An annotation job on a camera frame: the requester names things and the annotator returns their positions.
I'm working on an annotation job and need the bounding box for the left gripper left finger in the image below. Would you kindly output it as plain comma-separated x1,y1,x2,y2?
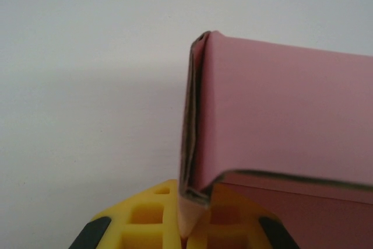
68,178,188,249

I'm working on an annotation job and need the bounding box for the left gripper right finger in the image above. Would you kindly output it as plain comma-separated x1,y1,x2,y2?
188,186,301,249

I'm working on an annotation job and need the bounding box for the pink paper box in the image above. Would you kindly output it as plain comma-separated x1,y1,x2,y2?
177,30,373,240

